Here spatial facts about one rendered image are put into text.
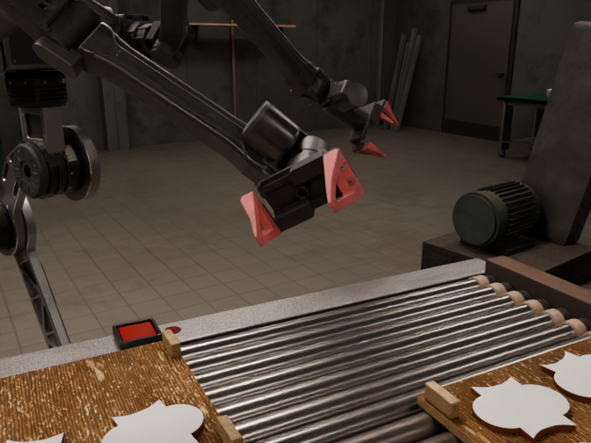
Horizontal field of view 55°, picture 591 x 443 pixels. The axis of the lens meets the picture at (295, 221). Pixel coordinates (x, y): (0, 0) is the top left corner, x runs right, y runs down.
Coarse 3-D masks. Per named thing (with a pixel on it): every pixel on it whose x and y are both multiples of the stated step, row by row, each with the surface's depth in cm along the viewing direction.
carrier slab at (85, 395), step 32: (128, 352) 96; (160, 352) 96; (0, 384) 87; (32, 384) 87; (64, 384) 87; (96, 384) 87; (128, 384) 87; (160, 384) 87; (192, 384) 87; (0, 416) 79; (32, 416) 79; (64, 416) 79; (96, 416) 79
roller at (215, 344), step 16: (432, 288) 125; (448, 288) 126; (464, 288) 127; (368, 304) 118; (384, 304) 118; (400, 304) 120; (304, 320) 111; (320, 320) 112; (336, 320) 113; (224, 336) 105; (240, 336) 105; (256, 336) 106; (272, 336) 107; (192, 352) 100; (208, 352) 101
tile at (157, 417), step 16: (128, 416) 77; (144, 416) 77; (160, 416) 77; (176, 416) 77; (192, 416) 77; (112, 432) 74; (128, 432) 74; (144, 432) 74; (160, 432) 74; (176, 432) 74; (192, 432) 74
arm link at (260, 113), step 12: (264, 108) 75; (276, 108) 77; (252, 120) 75; (264, 120) 75; (276, 120) 75; (288, 120) 77; (252, 132) 75; (264, 132) 75; (276, 132) 75; (288, 132) 76; (252, 144) 80; (264, 144) 76; (276, 144) 76; (288, 144) 76; (264, 156) 81; (276, 156) 77; (288, 156) 82; (276, 168) 81
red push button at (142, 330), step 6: (138, 324) 107; (144, 324) 107; (150, 324) 107; (120, 330) 105; (126, 330) 105; (132, 330) 105; (138, 330) 105; (144, 330) 105; (150, 330) 105; (120, 336) 103; (126, 336) 103; (132, 336) 103; (138, 336) 103; (144, 336) 103
